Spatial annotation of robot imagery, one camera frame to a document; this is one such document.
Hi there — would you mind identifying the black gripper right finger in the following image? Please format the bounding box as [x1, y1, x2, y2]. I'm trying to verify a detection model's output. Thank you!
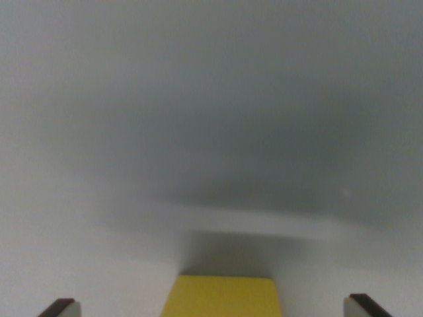
[344, 293, 393, 317]

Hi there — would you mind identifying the yellow cube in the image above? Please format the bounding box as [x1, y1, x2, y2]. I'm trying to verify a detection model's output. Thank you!
[159, 275, 283, 317]

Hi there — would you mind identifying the grey plastic bin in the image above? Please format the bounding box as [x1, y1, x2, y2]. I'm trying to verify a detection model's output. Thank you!
[0, 0, 423, 317]

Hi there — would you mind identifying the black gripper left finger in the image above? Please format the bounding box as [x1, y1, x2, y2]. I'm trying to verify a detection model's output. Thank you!
[38, 298, 82, 317]

